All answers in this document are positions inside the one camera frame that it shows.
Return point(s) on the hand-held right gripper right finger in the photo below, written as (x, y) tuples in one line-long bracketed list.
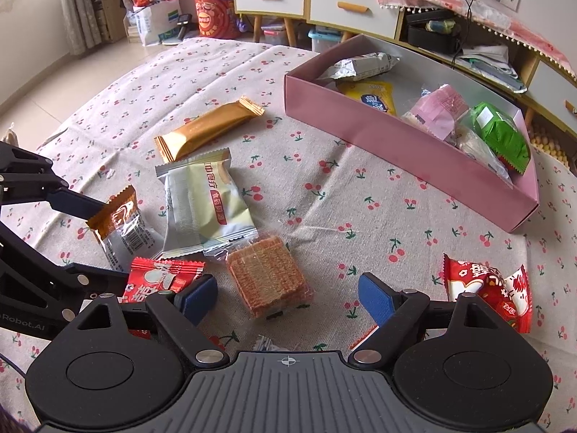
[(376, 297)]

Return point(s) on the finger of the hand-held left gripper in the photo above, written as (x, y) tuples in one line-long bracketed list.
[(72, 279), (76, 203)]

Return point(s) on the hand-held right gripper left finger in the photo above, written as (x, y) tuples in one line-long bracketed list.
[(198, 297)]

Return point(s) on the orange red packet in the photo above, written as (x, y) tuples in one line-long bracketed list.
[(367, 336)]

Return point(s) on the small red candy packet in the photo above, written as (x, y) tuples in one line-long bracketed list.
[(153, 279)]

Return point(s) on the orange silver snack packet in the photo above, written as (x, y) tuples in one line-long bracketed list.
[(121, 234)]

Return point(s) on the clear wafer biscuit packet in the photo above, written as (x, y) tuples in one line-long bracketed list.
[(266, 275)]

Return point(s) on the white blue chocolate packet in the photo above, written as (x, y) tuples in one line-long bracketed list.
[(268, 345)]

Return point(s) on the pale green white packet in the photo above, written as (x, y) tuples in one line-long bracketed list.
[(198, 203)]

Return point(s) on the puffy red white snack packet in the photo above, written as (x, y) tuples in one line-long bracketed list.
[(482, 288)]

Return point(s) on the pink cardboard box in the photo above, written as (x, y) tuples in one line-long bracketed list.
[(405, 167)]

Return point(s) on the mustard yellow snack packet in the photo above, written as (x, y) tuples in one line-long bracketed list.
[(207, 128)]

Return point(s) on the clear white cracker packet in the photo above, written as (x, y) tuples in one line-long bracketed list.
[(478, 153)]

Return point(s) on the pink snack packet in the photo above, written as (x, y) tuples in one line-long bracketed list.
[(439, 106)]

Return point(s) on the green snack packet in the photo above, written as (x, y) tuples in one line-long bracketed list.
[(500, 137)]

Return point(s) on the yellow packet blue print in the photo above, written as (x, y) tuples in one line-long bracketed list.
[(365, 94)]

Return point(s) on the white cookie print packet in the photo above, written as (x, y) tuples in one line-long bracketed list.
[(360, 65)]

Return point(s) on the cherry print cloth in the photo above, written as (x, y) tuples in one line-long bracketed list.
[(338, 198)]

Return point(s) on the beige curtain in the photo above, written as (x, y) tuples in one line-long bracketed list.
[(79, 9)]

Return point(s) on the white shopping bag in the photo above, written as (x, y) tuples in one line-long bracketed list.
[(151, 22)]

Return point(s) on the wooden bookshelf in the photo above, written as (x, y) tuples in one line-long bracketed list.
[(108, 9)]

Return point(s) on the black handheld device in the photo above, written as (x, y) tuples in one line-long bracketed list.
[(182, 27)]

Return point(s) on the yellow egg tray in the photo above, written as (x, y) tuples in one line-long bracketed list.
[(547, 144)]

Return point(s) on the round red printed bag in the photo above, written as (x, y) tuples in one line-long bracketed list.
[(212, 13)]

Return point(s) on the small clear storage bin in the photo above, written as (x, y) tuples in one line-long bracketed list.
[(275, 36)]

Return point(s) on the pile of papers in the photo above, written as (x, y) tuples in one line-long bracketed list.
[(491, 63)]

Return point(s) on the clear bin blue lid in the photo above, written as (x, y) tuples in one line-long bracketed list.
[(327, 38)]

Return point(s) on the black case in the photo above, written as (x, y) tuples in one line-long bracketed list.
[(428, 38)]

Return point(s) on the low wooden cabinet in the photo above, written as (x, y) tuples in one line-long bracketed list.
[(554, 81)]

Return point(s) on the pink cherry cabinet cloth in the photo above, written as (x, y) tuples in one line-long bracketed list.
[(518, 31)]

